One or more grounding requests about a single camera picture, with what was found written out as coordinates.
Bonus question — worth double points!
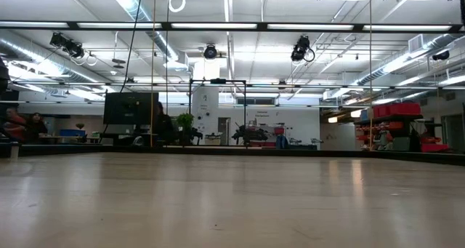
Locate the grey door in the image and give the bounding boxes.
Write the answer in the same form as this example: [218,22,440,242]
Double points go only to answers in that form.
[217,116,232,146]

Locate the black distant robot arms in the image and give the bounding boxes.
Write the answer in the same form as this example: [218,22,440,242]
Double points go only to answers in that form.
[231,122,270,146]

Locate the green indoor potted plant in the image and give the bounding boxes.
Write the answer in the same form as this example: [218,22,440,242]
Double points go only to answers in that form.
[176,112,195,146]

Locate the person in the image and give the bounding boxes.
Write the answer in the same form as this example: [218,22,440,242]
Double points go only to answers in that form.
[1,108,28,143]
[155,101,176,146]
[26,112,49,143]

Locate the black monitor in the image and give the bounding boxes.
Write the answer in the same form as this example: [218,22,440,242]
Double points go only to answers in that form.
[102,92,160,126]

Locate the blue storage box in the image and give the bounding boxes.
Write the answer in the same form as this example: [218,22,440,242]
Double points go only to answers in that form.
[59,128,86,137]

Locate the red storage bins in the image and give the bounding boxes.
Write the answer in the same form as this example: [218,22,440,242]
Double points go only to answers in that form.
[373,102,422,119]

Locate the black storage shelf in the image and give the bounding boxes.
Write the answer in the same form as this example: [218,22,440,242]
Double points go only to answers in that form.
[353,113,424,153]

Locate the red storage bin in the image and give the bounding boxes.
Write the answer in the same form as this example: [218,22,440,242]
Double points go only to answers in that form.
[421,143,450,153]

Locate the black metal rig frame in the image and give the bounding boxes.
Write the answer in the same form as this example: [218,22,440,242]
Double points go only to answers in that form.
[187,78,248,148]

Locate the black ceiling-mounted camera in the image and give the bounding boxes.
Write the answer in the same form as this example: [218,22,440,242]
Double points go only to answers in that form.
[203,44,219,60]
[49,31,86,59]
[290,34,316,63]
[432,49,450,62]

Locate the yellow hanging cable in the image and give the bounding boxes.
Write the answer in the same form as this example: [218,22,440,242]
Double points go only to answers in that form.
[150,0,157,148]

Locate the thin black hanging cable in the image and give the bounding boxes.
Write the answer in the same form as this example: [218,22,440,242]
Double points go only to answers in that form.
[165,0,171,105]

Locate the silver ventilation duct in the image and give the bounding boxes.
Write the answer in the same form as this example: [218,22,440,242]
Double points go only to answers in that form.
[357,33,456,87]
[115,0,179,62]
[0,36,100,84]

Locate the white cable loop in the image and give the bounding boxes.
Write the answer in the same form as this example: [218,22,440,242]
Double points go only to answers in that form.
[168,0,187,14]

